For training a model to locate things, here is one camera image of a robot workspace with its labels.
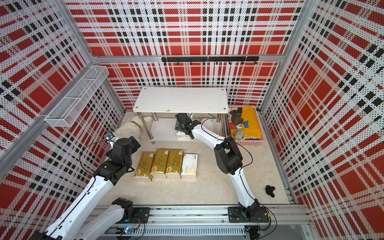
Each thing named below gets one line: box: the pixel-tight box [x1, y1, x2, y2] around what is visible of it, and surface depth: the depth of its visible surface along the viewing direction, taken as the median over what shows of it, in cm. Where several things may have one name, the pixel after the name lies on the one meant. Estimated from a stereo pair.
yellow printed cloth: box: [229, 106, 262, 140], surface depth 103 cm
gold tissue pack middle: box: [149, 148, 170, 174], surface depth 87 cm
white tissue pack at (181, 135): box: [176, 131, 192, 139], surface depth 95 cm
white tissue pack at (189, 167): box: [180, 153, 198, 179], surface depth 88 cm
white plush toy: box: [114, 114, 143, 142], surface depth 103 cm
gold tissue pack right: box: [164, 149, 184, 175], surface depth 87 cm
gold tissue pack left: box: [134, 151, 155, 182], surface depth 85 cm
